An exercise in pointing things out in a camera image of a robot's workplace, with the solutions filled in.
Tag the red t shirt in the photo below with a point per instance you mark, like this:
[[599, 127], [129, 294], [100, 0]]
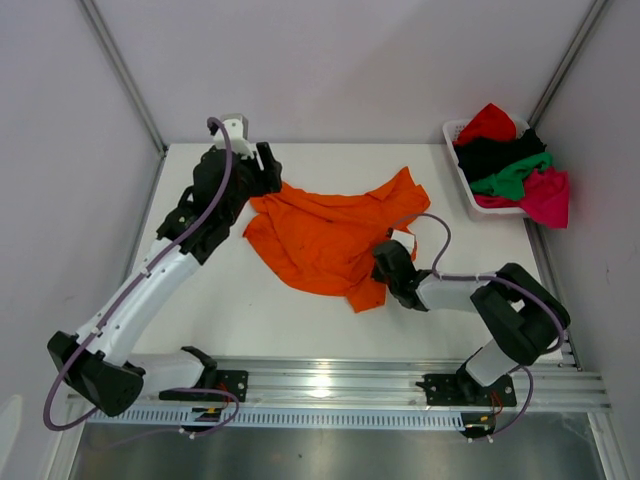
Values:
[[490, 123]]

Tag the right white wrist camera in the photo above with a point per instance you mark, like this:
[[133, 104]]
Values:
[[406, 239]]

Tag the green t shirt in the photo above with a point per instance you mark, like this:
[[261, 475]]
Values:
[[509, 182]]

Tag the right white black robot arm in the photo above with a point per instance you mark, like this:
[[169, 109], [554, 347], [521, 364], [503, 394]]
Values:
[[524, 319]]

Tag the orange t shirt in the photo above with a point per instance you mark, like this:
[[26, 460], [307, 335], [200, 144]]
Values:
[[323, 244]]

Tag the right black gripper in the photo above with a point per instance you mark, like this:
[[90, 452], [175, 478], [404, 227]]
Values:
[[388, 265]]

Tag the white plastic laundry basket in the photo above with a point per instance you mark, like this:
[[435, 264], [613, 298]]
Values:
[[451, 130]]

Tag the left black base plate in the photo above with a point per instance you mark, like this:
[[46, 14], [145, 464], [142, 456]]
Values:
[[235, 382]]

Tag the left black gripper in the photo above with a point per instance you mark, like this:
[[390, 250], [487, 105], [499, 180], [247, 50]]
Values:
[[268, 181]]

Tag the aluminium mounting rail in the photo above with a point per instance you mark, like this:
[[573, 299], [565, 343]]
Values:
[[391, 385]]

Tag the slotted grey cable duct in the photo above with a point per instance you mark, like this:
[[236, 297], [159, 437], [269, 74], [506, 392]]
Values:
[[414, 420]]

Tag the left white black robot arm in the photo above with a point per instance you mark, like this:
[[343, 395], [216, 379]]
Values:
[[97, 361]]

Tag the magenta t shirt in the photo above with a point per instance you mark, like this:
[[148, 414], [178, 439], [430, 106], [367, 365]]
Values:
[[546, 199]]

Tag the black t shirt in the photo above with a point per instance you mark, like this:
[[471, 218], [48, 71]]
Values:
[[483, 157]]

